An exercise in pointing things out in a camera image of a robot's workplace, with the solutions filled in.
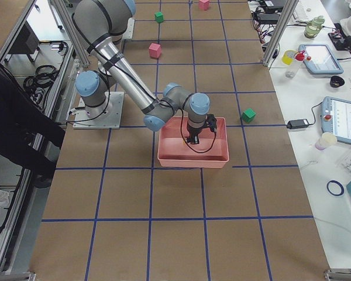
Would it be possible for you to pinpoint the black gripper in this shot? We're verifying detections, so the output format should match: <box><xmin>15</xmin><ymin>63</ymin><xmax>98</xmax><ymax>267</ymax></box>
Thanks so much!
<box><xmin>186</xmin><ymin>125</ymin><xmax>204</xmax><ymax>145</ymax></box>

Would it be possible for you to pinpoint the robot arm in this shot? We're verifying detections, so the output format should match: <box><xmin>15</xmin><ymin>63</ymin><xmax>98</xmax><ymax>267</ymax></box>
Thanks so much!
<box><xmin>72</xmin><ymin>1</ymin><xmax>217</xmax><ymax>144</ymax></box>

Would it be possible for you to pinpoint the pink plastic bin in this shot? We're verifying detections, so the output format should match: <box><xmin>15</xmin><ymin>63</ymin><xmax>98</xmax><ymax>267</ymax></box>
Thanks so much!
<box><xmin>157</xmin><ymin>116</ymin><xmax>229</xmax><ymax>168</ymax></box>

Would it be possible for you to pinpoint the green cube near gripper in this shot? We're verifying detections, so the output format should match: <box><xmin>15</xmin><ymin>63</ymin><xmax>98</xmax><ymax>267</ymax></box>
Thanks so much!
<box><xmin>241</xmin><ymin>108</ymin><xmax>256</xmax><ymax>123</ymax></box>

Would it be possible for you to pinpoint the pink cube centre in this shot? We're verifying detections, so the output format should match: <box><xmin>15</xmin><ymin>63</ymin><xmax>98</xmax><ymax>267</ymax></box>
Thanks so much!
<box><xmin>148</xmin><ymin>43</ymin><xmax>161</xmax><ymax>59</ymax></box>

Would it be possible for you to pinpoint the black power adapter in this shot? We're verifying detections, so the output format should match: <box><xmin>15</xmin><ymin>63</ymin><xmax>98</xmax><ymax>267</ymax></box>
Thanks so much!
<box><xmin>286</xmin><ymin>119</ymin><xmax>309</xmax><ymax>129</ymax></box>

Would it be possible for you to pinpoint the yellow tape roll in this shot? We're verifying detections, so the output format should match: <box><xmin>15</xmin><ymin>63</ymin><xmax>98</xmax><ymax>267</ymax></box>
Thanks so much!
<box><xmin>281</xmin><ymin>50</ymin><xmax>296</xmax><ymax>66</ymax></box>

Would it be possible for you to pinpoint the green cube front left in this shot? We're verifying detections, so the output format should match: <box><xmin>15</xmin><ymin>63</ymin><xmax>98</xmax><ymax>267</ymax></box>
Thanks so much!
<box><xmin>154</xmin><ymin>11</ymin><xmax>164</xmax><ymax>23</ymax></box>

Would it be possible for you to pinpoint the pink cube near gripper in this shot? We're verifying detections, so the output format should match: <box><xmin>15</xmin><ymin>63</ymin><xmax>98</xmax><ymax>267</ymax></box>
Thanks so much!
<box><xmin>198</xmin><ymin>0</ymin><xmax>210</xmax><ymax>11</ymax></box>

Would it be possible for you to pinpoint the upper teach pendant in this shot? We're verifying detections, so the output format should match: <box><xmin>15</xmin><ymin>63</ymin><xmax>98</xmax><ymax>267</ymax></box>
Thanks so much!
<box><xmin>298</xmin><ymin>44</ymin><xmax>344</xmax><ymax>76</ymax></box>

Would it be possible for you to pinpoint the teach pendant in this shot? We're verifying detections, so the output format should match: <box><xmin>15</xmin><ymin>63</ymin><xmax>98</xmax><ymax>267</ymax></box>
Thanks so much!
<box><xmin>298</xmin><ymin>44</ymin><xmax>344</xmax><ymax>76</ymax></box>
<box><xmin>321</xmin><ymin>96</ymin><xmax>351</xmax><ymax>144</ymax></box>

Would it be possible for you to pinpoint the lower teach pendant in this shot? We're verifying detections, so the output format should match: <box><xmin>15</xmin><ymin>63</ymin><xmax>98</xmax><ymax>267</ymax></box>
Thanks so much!
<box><xmin>321</xmin><ymin>96</ymin><xmax>351</xmax><ymax>144</ymax></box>

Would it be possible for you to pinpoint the green water bottle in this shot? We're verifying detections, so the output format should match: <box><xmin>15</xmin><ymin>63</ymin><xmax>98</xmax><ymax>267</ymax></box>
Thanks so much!
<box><xmin>304</xmin><ymin>15</ymin><xmax>325</xmax><ymax>39</ymax></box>

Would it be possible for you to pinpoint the black cloth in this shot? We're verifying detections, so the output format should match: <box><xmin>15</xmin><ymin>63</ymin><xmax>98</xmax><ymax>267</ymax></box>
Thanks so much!
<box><xmin>0</xmin><ymin>63</ymin><xmax>65</xmax><ymax>179</ymax></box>

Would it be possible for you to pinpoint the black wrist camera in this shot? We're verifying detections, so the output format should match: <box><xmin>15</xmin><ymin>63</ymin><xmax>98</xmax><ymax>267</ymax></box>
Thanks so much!
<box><xmin>205</xmin><ymin>114</ymin><xmax>217</xmax><ymax>133</ymax></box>

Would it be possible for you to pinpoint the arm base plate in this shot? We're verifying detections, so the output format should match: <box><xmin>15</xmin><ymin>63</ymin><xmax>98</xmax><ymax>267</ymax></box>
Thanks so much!
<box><xmin>122</xmin><ymin>18</ymin><xmax>135</xmax><ymax>40</ymax></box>
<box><xmin>73</xmin><ymin>91</ymin><xmax>125</xmax><ymax>129</ymax></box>

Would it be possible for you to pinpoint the blue tape ring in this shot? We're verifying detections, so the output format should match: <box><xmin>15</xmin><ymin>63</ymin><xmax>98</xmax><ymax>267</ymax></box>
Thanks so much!
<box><xmin>326</xmin><ymin>180</ymin><xmax>345</xmax><ymax>197</ymax></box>

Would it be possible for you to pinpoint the aluminium frame post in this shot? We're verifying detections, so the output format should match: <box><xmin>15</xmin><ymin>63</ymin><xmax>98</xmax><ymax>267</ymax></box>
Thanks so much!
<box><xmin>261</xmin><ymin>0</ymin><xmax>298</xmax><ymax>67</ymax></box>

